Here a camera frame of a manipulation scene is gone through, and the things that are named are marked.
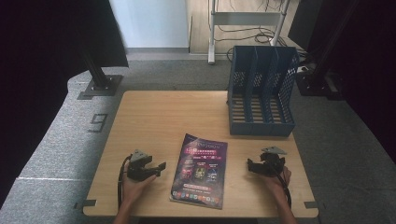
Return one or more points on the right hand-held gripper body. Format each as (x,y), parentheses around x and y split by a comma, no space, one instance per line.
(272,161)

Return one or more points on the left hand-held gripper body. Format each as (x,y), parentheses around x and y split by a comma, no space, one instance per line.
(138,166)

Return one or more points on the purple glossy magazine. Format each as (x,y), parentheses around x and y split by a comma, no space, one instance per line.
(200,172)

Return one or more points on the blue plastic file rack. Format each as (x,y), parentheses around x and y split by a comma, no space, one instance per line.
(261,105)

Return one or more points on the person's left hand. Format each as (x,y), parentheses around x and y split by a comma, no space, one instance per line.
(134,186)

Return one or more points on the person's right hand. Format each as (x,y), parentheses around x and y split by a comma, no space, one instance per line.
(275,183)

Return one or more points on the black metal stand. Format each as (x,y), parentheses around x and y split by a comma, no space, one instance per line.
(101,84)
(317,81)

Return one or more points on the white power strip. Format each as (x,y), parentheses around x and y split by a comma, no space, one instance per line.
(302,68)

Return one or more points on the black curtain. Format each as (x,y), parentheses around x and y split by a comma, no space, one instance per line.
(46,77)
(364,62)

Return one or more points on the white panel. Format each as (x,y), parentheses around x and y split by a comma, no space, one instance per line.
(152,21)

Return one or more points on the white metal frame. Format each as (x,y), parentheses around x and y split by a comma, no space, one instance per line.
(246,18)

